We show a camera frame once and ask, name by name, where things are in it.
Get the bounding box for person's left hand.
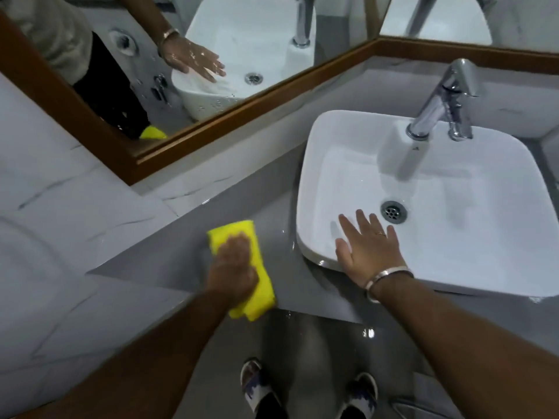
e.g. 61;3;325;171
204;232;259;305

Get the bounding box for person's right hand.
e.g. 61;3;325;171
335;209;409;289

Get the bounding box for yellow cleaning cloth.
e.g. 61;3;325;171
207;220;277;322

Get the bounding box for person's right forearm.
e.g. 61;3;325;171
371;273;559;419

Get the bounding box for person's left forearm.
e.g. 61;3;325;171
11;289;247;419

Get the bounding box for metal sink drain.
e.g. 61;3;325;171
380;200;408;225

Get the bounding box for white ceramic sink basin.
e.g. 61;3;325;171
296;110;559;300

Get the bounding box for large wooden framed mirror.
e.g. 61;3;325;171
0;0;381;186

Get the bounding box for chrome faucet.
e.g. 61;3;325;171
406;58;480;142

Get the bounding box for black trousers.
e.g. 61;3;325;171
252;390;370;419

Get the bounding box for grey bin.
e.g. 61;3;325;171
390;399;443;419

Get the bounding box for silver bracelet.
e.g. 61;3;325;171
364;266;415;304

